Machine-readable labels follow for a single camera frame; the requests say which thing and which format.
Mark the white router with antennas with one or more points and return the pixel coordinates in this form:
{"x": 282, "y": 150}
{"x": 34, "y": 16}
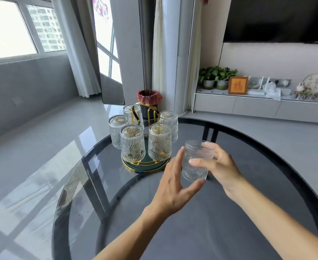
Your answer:
{"x": 256, "y": 92}

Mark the person's right forearm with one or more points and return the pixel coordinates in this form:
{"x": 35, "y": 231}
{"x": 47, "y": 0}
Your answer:
{"x": 278, "y": 222}

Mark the cream sheer curtain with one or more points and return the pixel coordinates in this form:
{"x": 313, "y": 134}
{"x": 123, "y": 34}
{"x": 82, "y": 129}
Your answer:
{"x": 158, "y": 51}

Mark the clear crumpled plastic bag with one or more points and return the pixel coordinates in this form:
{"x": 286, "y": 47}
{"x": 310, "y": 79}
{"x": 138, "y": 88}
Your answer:
{"x": 272, "y": 90}

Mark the person's right thumb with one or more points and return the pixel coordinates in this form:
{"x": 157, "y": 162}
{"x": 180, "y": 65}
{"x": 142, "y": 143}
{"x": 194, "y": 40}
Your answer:
{"x": 202, "y": 162}

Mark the white tower air conditioner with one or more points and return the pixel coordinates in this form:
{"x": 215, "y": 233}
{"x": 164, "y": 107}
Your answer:
{"x": 179, "y": 64}

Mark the black wall television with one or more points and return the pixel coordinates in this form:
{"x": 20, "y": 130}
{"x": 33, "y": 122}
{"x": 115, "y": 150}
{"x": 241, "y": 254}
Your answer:
{"x": 278, "y": 18}

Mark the person's left forearm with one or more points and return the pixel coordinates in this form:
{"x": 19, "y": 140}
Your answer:
{"x": 131, "y": 236}

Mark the person's right hand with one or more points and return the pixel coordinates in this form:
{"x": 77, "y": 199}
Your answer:
{"x": 224, "y": 170}

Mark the red window decoration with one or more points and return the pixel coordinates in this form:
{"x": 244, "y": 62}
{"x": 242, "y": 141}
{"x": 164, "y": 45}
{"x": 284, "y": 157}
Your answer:
{"x": 102, "y": 8}

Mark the black bin with red bag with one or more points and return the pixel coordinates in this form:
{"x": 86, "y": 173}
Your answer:
{"x": 149, "y": 97}

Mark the green potted plant grey pot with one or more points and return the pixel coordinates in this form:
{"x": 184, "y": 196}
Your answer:
{"x": 208, "y": 75}
{"x": 225, "y": 75}

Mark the round decorative plate ornament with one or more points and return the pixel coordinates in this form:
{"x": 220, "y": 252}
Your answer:
{"x": 313, "y": 83}

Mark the person's left hand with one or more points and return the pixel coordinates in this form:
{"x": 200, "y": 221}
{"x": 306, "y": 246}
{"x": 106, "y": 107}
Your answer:
{"x": 169, "y": 190}

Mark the grey white window curtain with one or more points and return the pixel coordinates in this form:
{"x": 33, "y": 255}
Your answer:
{"x": 80, "y": 56}

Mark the orange framed picture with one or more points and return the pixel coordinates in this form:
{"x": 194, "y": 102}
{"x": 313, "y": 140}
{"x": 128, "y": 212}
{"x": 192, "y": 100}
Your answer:
{"x": 237, "y": 85}

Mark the person's left thumb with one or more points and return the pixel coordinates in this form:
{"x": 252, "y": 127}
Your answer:
{"x": 195, "y": 186}

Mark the clear ribbed drinking glass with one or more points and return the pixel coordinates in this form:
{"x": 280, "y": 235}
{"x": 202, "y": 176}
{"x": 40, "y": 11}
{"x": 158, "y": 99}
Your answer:
{"x": 133, "y": 146}
{"x": 195, "y": 174}
{"x": 171, "y": 124}
{"x": 159, "y": 144}
{"x": 115, "y": 132}
{"x": 130, "y": 112}

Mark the white low media cabinet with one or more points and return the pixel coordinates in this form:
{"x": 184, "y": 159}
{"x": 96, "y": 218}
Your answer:
{"x": 256, "y": 105}

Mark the window with white frame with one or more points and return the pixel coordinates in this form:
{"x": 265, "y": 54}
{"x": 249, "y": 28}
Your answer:
{"x": 18, "y": 27}

